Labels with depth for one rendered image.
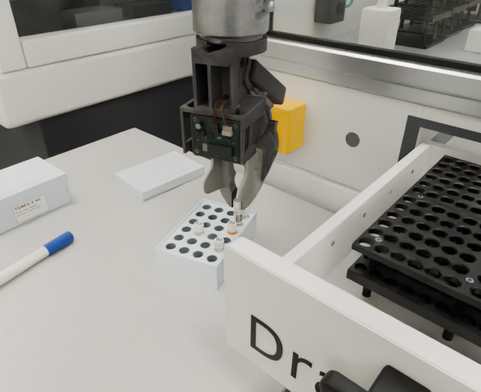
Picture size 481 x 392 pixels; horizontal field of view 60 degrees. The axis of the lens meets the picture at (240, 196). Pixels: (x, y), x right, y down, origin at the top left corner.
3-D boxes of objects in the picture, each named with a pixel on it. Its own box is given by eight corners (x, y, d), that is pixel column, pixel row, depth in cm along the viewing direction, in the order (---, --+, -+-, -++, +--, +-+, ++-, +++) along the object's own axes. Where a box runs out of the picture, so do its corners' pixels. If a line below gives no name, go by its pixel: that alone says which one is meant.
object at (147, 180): (143, 201, 66) (141, 192, 66) (115, 181, 72) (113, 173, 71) (204, 174, 74) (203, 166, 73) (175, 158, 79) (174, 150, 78)
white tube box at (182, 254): (217, 291, 50) (216, 267, 48) (158, 271, 53) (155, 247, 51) (256, 232, 59) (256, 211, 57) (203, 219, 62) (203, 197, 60)
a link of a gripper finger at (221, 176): (194, 218, 51) (193, 152, 46) (216, 195, 56) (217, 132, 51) (217, 225, 50) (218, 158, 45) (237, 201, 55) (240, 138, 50)
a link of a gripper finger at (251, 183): (226, 228, 50) (221, 159, 45) (245, 203, 55) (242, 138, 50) (250, 233, 49) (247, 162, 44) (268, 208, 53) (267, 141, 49)
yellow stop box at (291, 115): (284, 158, 62) (287, 111, 58) (247, 144, 66) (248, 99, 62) (303, 146, 65) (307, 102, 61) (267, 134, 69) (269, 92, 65)
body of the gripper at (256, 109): (181, 158, 45) (171, 42, 39) (216, 129, 52) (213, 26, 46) (245, 172, 43) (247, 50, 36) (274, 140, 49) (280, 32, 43)
